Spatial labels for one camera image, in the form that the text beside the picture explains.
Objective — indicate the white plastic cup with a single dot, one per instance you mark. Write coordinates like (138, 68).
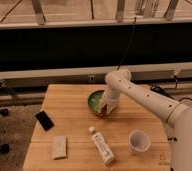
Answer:
(139, 142)

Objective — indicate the beige sponge block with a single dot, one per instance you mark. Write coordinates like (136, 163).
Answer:
(59, 147)

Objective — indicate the black smartphone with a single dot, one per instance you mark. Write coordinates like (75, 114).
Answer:
(44, 120)

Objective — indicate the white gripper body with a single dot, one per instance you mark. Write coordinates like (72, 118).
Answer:
(109, 98)

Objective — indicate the white labelled bottle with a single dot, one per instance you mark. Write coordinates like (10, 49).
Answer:
(101, 145)

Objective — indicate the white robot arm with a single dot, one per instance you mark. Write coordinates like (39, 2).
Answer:
(174, 113)

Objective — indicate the green ceramic bowl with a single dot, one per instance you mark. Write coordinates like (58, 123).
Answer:
(94, 101)

